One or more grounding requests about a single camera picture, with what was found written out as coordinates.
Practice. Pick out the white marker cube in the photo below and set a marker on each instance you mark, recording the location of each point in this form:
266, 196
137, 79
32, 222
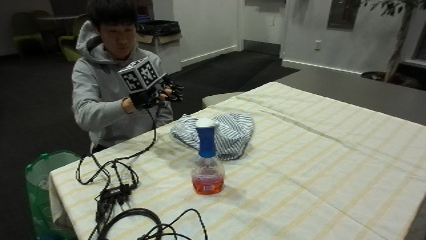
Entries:
140, 75

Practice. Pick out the trash bin with black liner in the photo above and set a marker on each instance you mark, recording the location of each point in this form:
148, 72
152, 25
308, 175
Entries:
161, 43

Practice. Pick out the blue white striped cloth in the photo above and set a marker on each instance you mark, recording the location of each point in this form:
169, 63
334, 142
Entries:
231, 133

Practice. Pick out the the person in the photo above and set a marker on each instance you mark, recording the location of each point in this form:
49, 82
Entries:
95, 100

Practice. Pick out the spray bottle with orange liquid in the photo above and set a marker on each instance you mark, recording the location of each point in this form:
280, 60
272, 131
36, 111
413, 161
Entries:
207, 166

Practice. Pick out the green chair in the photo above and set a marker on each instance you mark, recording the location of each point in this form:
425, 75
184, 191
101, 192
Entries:
27, 36
71, 43

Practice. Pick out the dark round table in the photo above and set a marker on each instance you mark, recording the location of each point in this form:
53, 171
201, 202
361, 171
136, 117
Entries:
55, 18

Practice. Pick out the cream striped tablecloth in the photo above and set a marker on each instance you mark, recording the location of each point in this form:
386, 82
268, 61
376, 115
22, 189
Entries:
310, 160

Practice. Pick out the green plastic bag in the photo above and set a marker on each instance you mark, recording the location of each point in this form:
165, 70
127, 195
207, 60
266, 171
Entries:
38, 186

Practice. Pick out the dark plant pot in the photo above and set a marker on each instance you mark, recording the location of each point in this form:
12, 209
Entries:
377, 76

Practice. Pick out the indoor tree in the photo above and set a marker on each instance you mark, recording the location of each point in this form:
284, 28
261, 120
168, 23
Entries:
401, 36

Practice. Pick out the white wall outlet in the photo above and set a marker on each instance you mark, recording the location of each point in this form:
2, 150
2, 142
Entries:
317, 45

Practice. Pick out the dark wall panel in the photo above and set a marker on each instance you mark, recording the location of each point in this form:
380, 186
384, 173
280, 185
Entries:
344, 13

